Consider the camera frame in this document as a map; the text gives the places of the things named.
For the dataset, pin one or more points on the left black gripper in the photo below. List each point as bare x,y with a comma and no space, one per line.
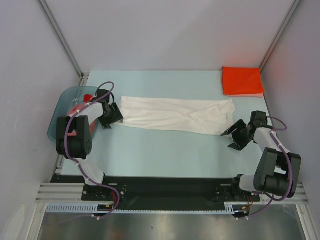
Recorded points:
116,117

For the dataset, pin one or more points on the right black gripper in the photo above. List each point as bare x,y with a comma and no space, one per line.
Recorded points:
238,144

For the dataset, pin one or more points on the white printed t shirt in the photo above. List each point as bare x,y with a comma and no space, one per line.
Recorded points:
206,117

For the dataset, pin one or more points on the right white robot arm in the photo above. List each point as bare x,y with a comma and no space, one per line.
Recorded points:
278,170

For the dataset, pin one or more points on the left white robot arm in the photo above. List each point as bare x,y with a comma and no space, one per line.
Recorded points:
74,132

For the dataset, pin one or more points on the blue plastic basket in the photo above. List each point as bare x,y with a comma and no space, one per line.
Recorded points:
68,99

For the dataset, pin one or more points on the folded orange t shirt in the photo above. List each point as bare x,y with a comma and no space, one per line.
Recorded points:
241,80

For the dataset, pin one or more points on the grey slotted cable duct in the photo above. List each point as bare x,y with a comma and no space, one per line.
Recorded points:
104,208

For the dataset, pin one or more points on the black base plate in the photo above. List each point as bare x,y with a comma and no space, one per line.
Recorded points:
166,193

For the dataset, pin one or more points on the left aluminium frame post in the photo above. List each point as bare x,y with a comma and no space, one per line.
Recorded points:
45,8

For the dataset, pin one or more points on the aluminium frame post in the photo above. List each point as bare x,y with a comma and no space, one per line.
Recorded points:
293,9
45,8

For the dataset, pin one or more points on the right aluminium frame post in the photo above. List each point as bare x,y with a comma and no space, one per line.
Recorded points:
293,9

